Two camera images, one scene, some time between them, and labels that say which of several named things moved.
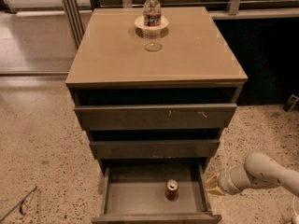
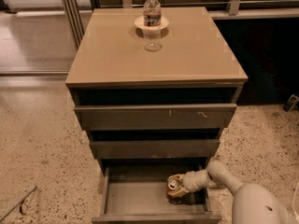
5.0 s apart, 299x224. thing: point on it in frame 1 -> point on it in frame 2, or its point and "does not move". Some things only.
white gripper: [225, 181] -> [191, 182]
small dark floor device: [291, 103] does not move
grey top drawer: [156, 117] does not move
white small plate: [139, 21] does not move
